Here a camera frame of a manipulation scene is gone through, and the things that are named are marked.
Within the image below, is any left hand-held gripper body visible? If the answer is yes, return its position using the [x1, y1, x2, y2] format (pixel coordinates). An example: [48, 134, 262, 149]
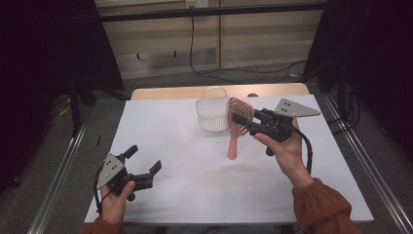
[95, 152, 154, 197]

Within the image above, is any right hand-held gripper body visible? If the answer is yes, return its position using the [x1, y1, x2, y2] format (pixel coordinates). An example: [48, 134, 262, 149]
[252, 97, 321, 144]

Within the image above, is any pink hairbrush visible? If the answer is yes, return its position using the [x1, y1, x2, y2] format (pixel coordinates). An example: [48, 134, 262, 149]
[226, 97, 256, 161]

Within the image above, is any white plastic basket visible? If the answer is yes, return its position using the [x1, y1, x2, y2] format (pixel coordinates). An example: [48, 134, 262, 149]
[195, 86, 232, 134]

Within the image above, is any person's right hand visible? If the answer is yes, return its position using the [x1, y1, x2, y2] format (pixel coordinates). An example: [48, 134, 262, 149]
[253, 118, 316, 190]

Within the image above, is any person's left hand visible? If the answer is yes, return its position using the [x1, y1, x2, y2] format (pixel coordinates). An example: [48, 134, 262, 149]
[100, 180, 137, 225]

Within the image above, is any wooden table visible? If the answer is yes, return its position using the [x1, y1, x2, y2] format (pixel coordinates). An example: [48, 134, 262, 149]
[131, 82, 311, 101]

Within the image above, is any black curtain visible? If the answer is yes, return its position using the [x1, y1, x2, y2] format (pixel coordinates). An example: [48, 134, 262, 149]
[0, 0, 127, 193]
[303, 0, 413, 161]

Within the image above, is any left hand-held gripper cable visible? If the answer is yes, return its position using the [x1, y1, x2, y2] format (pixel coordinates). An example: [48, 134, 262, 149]
[94, 165, 105, 217]

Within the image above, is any hand-held gripper cable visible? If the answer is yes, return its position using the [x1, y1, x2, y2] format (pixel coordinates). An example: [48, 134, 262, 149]
[94, 165, 105, 217]
[288, 125, 315, 176]

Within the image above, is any right hand-held gripper cable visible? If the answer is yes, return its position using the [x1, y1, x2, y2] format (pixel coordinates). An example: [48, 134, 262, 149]
[288, 125, 315, 176]

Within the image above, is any aluminium floor rail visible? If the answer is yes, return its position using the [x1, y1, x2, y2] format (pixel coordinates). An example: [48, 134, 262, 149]
[27, 120, 90, 234]
[322, 94, 413, 234]

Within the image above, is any black power cable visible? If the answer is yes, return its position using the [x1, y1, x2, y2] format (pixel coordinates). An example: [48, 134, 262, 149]
[189, 8, 308, 85]

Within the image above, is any white wall socket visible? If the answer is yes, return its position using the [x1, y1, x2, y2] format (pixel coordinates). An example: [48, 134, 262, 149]
[185, 0, 209, 10]

